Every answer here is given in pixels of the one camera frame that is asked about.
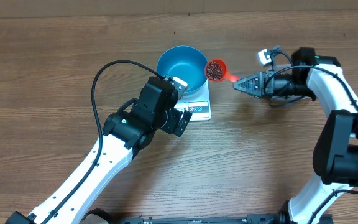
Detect white digital kitchen scale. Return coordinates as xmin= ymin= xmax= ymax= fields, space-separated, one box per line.
xmin=175 ymin=81 xmax=212 ymax=122

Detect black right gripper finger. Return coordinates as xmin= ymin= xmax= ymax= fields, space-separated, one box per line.
xmin=233 ymin=73 xmax=260 ymax=89
xmin=233 ymin=85 xmax=262 ymax=98

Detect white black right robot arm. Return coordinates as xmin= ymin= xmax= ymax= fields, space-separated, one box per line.
xmin=233 ymin=47 xmax=358 ymax=223

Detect teal plastic bowl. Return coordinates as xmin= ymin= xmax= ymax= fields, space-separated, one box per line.
xmin=157 ymin=45 xmax=208 ymax=96

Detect red adzuki beans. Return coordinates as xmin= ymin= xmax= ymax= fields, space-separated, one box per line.
xmin=205 ymin=62 xmax=223 ymax=81

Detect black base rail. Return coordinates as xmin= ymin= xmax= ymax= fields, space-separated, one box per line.
xmin=81 ymin=207 xmax=334 ymax=224

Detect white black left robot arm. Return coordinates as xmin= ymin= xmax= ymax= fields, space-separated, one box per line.
xmin=6 ymin=76 xmax=191 ymax=224

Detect red measuring scoop blue handle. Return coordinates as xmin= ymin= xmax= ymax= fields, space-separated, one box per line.
xmin=204 ymin=59 xmax=240 ymax=83

